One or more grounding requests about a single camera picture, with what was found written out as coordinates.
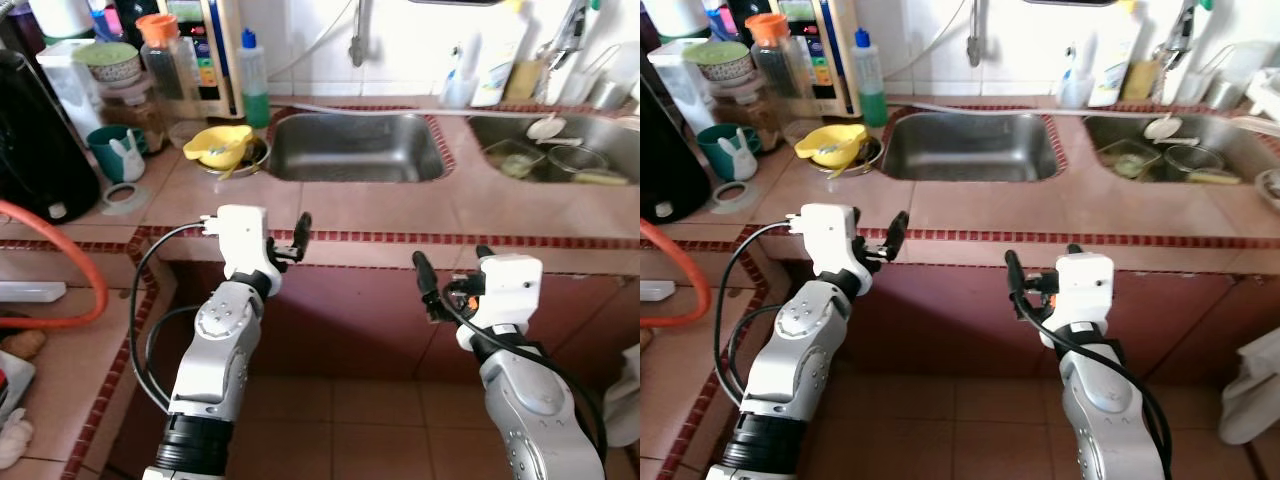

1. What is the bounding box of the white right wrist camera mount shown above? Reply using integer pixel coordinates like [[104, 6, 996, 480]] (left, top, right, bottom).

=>
[[478, 254, 544, 331], [1048, 252, 1114, 331]]

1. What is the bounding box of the white plastic container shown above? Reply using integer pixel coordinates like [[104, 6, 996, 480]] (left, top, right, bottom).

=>
[[37, 40, 106, 141], [648, 40, 716, 136]]

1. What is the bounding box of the black kettle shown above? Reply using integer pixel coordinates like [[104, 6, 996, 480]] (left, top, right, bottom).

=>
[[640, 75, 713, 223], [0, 50, 101, 226]]

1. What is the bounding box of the clear tape ring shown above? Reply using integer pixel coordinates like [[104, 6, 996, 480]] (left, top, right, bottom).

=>
[[710, 182, 763, 214], [100, 183, 153, 216]]

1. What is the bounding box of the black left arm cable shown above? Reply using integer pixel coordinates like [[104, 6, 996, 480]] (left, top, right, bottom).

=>
[[712, 220, 796, 409], [128, 222, 216, 416]]

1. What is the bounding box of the clear jar orange lid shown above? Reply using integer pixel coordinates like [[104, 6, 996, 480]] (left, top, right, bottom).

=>
[[745, 13, 811, 121], [135, 13, 201, 121]]

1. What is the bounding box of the white blue spray bottle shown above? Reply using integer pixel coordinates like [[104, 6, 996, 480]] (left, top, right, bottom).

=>
[[1060, 42, 1089, 101], [445, 42, 473, 101]]

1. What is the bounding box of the brown-filled glass jar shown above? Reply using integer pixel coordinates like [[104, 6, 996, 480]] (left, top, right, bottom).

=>
[[95, 85, 166, 151], [705, 85, 776, 151]]

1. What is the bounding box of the clear plastic cup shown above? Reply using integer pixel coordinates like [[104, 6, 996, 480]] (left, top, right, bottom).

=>
[[440, 72, 479, 109], [1058, 72, 1094, 109]]

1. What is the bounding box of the tall white detergent bottle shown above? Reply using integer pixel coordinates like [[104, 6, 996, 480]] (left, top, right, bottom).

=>
[[1088, 0, 1146, 108], [470, 0, 531, 108]]

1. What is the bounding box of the white jug green band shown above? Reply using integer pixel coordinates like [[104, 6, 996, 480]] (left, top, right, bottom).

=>
[[645, 0, 711, 41], [30, 0, 96, 43]]

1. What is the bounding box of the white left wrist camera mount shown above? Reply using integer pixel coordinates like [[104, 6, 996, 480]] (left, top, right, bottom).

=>
[[788, 203, 861, 296], [205, 205, 283, 296]]

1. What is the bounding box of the steel sink basin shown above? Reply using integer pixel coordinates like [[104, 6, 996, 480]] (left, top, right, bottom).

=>
[[467, 113, 641, 186], [268, 110, 448, 184], [1083, 113, 1280, 186], [882, 110, 1063, 184]]

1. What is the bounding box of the chrome faucet spout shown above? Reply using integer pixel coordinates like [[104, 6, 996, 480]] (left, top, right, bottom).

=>
[[965, 0, 989, 68], [348, 0, 373, 68]]

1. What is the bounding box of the orange hose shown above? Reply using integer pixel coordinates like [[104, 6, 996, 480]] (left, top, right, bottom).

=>
[[640, 218, 713, 329], [0, 198, 109, 331]]

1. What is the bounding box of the clear glass bowl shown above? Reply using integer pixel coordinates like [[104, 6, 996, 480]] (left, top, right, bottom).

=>
[[1100, 140, 1161, 181], [547, 145, 611, 184], [1163, 145, 1226, 184], [485, 140, 546, 181]]

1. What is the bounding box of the white cloth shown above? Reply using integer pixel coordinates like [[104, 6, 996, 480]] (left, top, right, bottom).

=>
[[603, 345, 641, 448], [1218, 325, 1280, 446]]

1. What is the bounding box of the patterned bowl green lid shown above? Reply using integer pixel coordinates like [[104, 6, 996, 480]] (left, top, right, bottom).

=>
[[75, 42, 143, 89], [683, 40, 756, 86]]

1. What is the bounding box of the cream water ionizer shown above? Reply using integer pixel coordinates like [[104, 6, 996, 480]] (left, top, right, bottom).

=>
[[775, 0, 859, 116], [165, 0, 246, 119]]

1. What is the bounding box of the green rabbit mug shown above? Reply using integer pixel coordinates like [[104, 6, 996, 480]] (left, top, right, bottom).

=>
[[697, 123, 761, 182], [87, 125, 149, 184]]

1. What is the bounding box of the green dish soap bottle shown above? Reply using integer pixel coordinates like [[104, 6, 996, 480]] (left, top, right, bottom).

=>
[[853, 28, 887, 128], [238, 28, 271, 129]]

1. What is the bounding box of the steel bowl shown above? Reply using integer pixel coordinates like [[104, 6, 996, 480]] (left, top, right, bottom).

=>
[[200, 135, 271, 178], [812, 135, 885, 178]]

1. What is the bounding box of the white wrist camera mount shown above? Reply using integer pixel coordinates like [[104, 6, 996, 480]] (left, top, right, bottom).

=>
[[1048, 252, 1114, 331], [205, 205, 283, 296], [478, 254, 544, 331], [788, 203, 861, 296]]

